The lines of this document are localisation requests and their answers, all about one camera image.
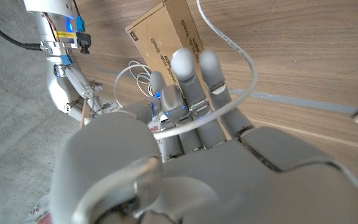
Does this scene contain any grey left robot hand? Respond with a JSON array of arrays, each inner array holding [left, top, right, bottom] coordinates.
[[50, 48, 358, 224]]

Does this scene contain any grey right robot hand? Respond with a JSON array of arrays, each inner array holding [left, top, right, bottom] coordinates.
[[47, 62, 106, 121]]

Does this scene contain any white Ethernet cable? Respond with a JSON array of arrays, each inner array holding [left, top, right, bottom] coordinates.
[[113, 0, 258, 140]]

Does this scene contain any brown cardboard package box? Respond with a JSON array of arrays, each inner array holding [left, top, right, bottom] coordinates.
[[125, 0, 226, 94]]

